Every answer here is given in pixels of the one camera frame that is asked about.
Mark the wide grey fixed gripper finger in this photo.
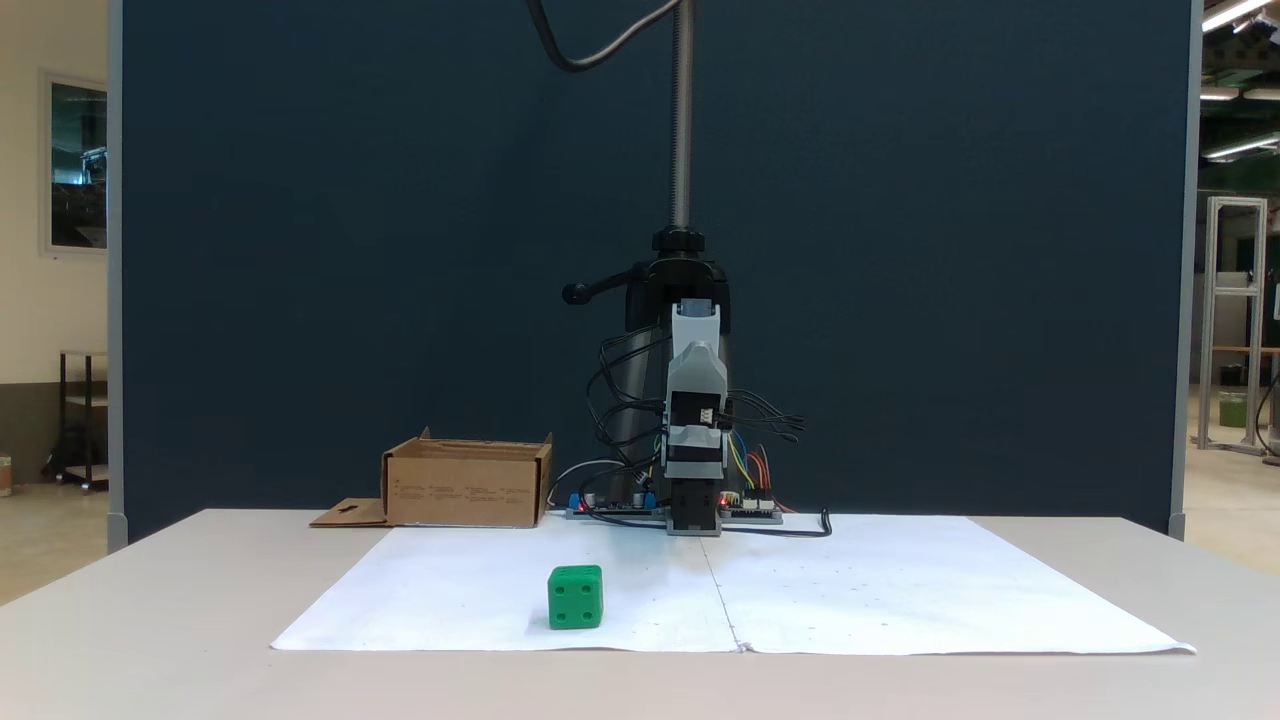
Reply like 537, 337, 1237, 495
664, 339, 729, 397

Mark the green die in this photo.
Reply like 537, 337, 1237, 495
547, 565, 605, 631

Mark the motor controller circuit board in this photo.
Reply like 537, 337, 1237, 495
720, 494, 784, 524

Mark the blue power converter board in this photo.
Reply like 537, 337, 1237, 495
565, 488, 667, 522

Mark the brown cardboard box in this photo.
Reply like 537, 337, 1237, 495
310, 427, 554, 529

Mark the silver threaded stand pole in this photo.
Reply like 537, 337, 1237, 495
668, 0, 697, 233

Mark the white paper sheet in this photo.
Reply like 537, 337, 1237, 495
270, 515, 1198, 657

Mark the dark blue partition screen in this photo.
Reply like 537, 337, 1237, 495
107, 0, 1201, 546

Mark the black shelf cart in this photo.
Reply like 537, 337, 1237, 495
42, 350, 109, 493

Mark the thin black servo cable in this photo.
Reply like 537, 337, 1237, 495
585, 333, 669, 471
722, 388, 807, 443

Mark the thin grey power cable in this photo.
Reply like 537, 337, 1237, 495
547, 457, 629, 504

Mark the black power cable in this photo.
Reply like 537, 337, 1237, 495
720, 508, 834, 539

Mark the grey camera cable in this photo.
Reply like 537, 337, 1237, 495
526, 0, 685, 73

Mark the aluminium profile frame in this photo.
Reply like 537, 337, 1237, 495
1197, 195, 1271, 456

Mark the framed wall window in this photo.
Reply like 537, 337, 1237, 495
40, 70, 109, 256

